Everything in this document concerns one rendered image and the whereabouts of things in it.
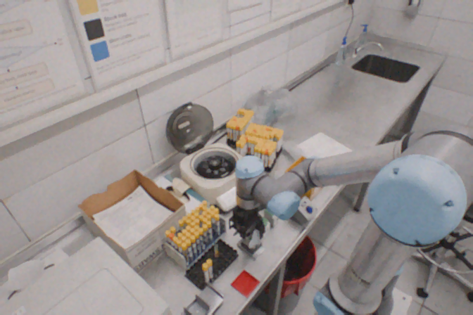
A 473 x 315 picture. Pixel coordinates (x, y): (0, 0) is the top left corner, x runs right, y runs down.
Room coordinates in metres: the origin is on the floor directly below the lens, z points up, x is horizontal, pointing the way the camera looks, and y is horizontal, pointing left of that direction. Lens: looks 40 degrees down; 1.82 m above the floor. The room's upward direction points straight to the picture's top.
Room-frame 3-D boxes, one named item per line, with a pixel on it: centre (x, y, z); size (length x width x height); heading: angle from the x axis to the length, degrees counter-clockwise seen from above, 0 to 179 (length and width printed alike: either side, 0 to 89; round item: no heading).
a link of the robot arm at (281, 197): (0.56, -0.10, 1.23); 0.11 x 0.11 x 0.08; 42
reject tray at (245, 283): (0.51, -0.01, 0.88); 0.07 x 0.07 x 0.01; 51
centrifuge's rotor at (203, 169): (0.96, 0.11, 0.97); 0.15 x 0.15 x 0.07
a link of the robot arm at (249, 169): (0.62, -0.02, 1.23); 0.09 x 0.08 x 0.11; 42
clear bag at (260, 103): (1.46, -0.09, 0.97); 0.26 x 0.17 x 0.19; 155
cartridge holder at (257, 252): (0.64, -0.03, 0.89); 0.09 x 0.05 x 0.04; 49
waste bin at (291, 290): (0.91, -0.20, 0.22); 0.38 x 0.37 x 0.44; 141
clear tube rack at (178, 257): (0.66, 0.16, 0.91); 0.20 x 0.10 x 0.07; 141
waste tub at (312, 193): (0.94, -0.27, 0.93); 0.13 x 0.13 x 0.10; 50
